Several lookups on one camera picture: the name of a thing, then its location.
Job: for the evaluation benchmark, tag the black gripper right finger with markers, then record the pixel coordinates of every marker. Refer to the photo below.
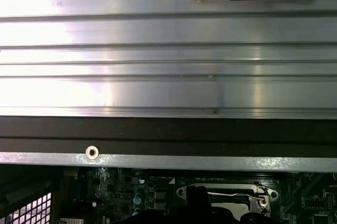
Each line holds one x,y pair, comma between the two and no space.
202,197

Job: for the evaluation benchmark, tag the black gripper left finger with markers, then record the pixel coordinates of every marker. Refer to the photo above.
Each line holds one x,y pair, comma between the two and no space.
190,197

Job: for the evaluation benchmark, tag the silver square CPU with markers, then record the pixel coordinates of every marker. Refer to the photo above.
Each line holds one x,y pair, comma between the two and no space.
229,206

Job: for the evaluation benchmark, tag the metal socket cover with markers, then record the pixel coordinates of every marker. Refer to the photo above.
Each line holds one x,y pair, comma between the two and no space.
256,209

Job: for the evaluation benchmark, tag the CPU socket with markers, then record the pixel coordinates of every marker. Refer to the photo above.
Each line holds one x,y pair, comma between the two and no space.
226,185

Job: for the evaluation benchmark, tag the black open PC case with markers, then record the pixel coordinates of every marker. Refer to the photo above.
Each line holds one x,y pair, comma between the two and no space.
158,134

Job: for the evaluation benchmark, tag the green motherboard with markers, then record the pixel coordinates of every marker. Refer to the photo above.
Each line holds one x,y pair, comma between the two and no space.
302,200

